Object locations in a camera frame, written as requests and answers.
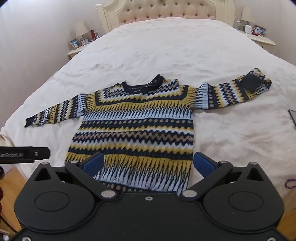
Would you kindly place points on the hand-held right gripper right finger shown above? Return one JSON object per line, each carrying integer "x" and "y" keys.
{"x": 203, "y": 165}

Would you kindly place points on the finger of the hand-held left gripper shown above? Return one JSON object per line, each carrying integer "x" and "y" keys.
{"x": 27, "y": 154}

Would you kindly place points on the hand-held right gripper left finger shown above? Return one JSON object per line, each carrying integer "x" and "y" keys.
{"x": 94, "y": 165}

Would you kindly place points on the zigzag patterned knit sweater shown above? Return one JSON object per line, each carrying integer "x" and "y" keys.
{"x": 136, "y": 129}

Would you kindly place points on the dark flat object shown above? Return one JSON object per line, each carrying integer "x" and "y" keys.
{"x": 292, "y": 119}

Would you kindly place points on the cream nightstand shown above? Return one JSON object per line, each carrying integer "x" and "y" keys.
{"x": 77, "y": 51}
{"x": 262, "y": 40}

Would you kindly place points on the bed with white blanket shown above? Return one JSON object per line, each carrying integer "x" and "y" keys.
{"x": 150, "y": 53}

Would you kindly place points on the small desk clock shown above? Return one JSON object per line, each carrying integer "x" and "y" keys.
{"x": 84, "y": 41}

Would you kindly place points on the red box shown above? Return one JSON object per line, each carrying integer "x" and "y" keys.
{"x": 92, "y": 35}

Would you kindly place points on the white table lamp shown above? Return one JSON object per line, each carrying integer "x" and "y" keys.
{"x": 81, "y": 29}
{"x": 247, "y": 15}

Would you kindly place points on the white box device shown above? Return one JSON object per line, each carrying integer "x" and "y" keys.
{"x": 248, "y": 29}

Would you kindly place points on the cream tufted headboard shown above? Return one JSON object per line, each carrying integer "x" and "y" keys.
{"x": 166, "y": 9}

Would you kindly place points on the wooden photo frame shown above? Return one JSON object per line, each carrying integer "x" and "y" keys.
{"x": 260, "y": 30}
{"x": 75, "y": 43}

